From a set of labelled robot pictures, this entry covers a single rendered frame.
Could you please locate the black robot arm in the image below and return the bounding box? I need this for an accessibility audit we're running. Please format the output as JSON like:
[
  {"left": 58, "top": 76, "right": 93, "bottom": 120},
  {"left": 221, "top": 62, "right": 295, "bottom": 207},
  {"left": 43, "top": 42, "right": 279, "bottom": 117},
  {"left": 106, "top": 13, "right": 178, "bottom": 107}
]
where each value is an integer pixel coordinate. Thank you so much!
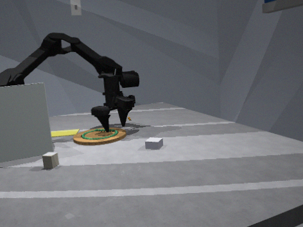
[{"left": 0, "top": 33, "right": 139, "bottom": 110}]

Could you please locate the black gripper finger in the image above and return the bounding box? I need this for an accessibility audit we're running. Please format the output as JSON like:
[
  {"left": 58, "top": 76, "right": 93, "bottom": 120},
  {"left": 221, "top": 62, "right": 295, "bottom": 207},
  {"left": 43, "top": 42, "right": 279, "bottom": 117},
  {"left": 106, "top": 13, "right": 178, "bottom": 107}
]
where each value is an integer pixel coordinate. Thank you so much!
[
  {"left": 117, "top": 108, "right": 132, "bottom": 127},
  {"left": 94, "top": 115, "right": 110, "bottom": 133}
]

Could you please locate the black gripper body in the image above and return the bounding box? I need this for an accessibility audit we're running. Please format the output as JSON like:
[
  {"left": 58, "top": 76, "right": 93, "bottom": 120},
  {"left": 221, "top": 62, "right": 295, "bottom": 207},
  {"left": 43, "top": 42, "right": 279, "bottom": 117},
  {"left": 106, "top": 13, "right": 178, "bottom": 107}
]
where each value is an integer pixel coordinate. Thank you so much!
[{"left": 91, "top": 89, "right": 122, "bottom": 116}]

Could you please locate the small beige cube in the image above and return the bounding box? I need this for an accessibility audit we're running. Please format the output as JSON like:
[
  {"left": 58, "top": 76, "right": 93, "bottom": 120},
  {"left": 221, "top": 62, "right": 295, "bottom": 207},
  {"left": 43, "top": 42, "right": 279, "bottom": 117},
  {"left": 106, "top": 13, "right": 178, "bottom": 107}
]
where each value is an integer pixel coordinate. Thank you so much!
[{"left": 42, "top": 153, "right": 59, "bottom": 169}]

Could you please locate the round wooden bead board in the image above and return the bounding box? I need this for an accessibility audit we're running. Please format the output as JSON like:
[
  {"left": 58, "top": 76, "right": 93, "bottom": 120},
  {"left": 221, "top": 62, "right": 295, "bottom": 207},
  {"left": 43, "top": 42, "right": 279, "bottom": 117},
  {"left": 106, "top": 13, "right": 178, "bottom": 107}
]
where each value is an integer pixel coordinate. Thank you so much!
[{"left": 73, "top": 128, "right": 126, "bottom": 146}]

